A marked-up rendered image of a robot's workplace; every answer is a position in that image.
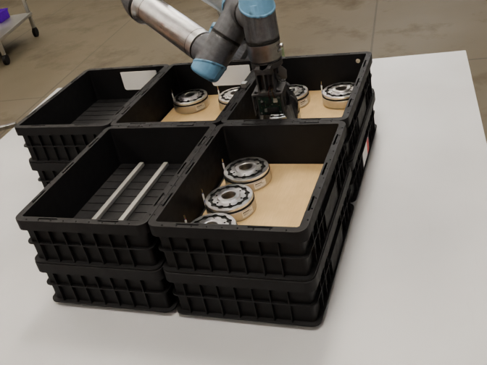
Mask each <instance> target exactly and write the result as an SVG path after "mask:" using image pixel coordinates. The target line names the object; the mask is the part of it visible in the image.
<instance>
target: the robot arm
mask: <svg viewBox="0 0 487 365"><path fill-rule="evenodd" d="M202 1H203V2H205V3H207V4H208V5H210V6H211V7H213V8H215V9H216V10H217V13H218V15H219V18H218V20H217V21H216V22H213V23H212V25H211V27H210V29H209V32H208V31H207V30H205V29H204V28H203V27H201V26H200V25H198V24H196V23H195V22H194V21H192V20H191V19H189V18H188V17H186V16H185V15H184V14H182V13H180V12H179V11H178V10H176V9H175V8H173V7H171V6H170V5H169V4H167V3H166V2H165V1H163V0H121V2H122V5H123V6H124V8H125V11H126V12H127V13H128V15H129V16H130V17H131V18H132V19H133V20H135V21H136V22H137V23H139V24H142V25H148V26H149V27H150V28H152V29H153V30H155V31H156V32H157V33H158V34H160V35H161V36H162V37H164V38H165V39H167V40H168V41H169V42H170V43H172V44H173V45H174V46H176V47H177V48H179V49H180V50H181V51H182V52H184V53H185V54H187V55H188V56H189V57H190V58H192V59H193V63H192V65H191V69H192V70H193V71H194V72H195V73H196V74H197V75H199V76H201V77H203V78H204V79H206V80H208V81H210V82H213V83H216V82H217V81H218V80H219V79H220V78H221V77H222V75H223V73H224V72H225V71H226V69H227V66H228V65H229V63H230V61H231V60H234V59H249V61H250V62H251V68H252V69H253V70H254V73H255V78H256V82H257V85H256V87H255V89H254V91H253V93H252V95H251V97H252V101H253V105H254V112H255V116H257V114H258V115H259V119H269V118H270V116H271V114H283V115H284V116H286V118H287V119H296V118H298V113H299V102H298V99H297V97H296V95H295V94H294V91H293V88H292V89H290V88H289V85H290V83H287V82H286V78H287V70H286V69H285V68H284V67H283V66H281V65H282V63H283V59H282V50H281V48H283V43H280V36H279V30H278V21H277V16H276V11H275V2H274V0H202ZM254 100H255V101H254Z"/></svg>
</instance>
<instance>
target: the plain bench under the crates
mask: <svg viewBox="0 0 487 365"><path fill-rule="evenodd" d="M370 73H371V74H372V77H371V83H372V88H373V89H374V91H375V103H374V106H373V110H375V114H374V119H375V124H376V125H377V129H376V131H375V137H374V139H373V142H372V147H371V149H370V154H369V157H368V160H367V165H366V167H365V172H364V175H363V178H362V183H361V185H360V189H359V193H358V196H357V199H356V201H354V202H352V203H351V204H353V205H354V211H353V214H352V217H351V221H350V224H349V228H348V232H347V235H346V239H345V242H344V246H343V250H342V252H341V257H340V260H339V263H338V268H337V270H336V275H335V278H334V281H333V286H332V288H331V292H330V296H329V299H328V304H327V306H326V310H325V314H324V317H323V320H322V323H321V324H319V325H318V326H316V327H304V326H296V325H289V324H274V323H267V322H253V321H244V320H237V319H223V318H215V317H207V316H193V315H185V314H179V313H178V311H177V306H176V308H175V309H174V310H173V311H171V312H167V313H163V312H155V311H141V310H133V309H119V308H112V307H103V306H89V305H82V304H74V303H60V302H55V301H54V300H53V295H54V294H55V291H54V289H53V287H52V285H48V284H47V282H46V281H47V279H48V278H49V277H48V275H47V273H43V272H39V270H38V267H37V265H36V263H35V256H36V255H37V254H38V253H37V251H36V248H35V246H34V245H33V244H29V242H28V239H29V238H30V236H29V233H28V231H27V230H21V229H20V228H19V226H18V223H17V221H16V219H15V217H16V216H17V215H18V214H19V213H20V212H21V211H22V210H23V209H24V208H25V207H26V206H27V205H28V204H29V203H30V202H31V201H32V200H33V199H34V198H35V197H36V196H37V195H38V194H39V193H40V192H41V191H42V190H43V189H44V187H43V184H42V182H39V181H38V178H39V175H38V172H37V171H33V170H32V169H31V167H30V164H29V158H30V157H31V155H30V152H29V150H28V148H26V147H24V144H25V140H24V138H23V137H22V136H19V135H17V133H16V130H15V128H12V129H11V130H10V131H9V132H8V133H7V134H6V135H5V136H4V137H3V138H2V139H1V140H0V365H487V142H486V137H485V133H484V130H483V124H482V120H481V117H480V111H479V108H478V102H477V98H476V95H475V89H474V85H473V79H472V75H471V72H470V66H469V62H468V59H467V53H466V51H450V52H442V53H434V54H418V55H410V56H395V57H387V58H379V59H372V65H371V68H370Z"/></svg>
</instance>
